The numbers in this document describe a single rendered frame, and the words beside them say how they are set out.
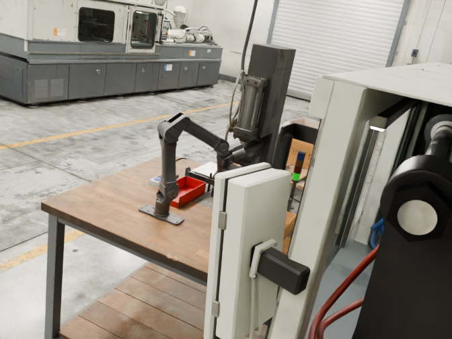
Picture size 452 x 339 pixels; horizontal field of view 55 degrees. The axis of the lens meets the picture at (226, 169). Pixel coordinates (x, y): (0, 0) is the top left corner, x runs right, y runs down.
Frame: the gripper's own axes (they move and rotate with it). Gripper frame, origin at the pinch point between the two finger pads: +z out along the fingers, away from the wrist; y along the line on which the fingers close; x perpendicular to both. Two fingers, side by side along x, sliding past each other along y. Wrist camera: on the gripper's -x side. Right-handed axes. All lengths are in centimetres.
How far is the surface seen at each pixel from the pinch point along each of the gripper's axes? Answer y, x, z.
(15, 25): 235, 451, 145
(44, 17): 265, 426, 141
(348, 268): -26, -65, -14
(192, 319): -40, -1, 68
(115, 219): -45, 26, -12
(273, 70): 40, -5, -40
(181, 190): -4.7, 21.3, 10.1
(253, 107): 25.0, -2.6, -28.9
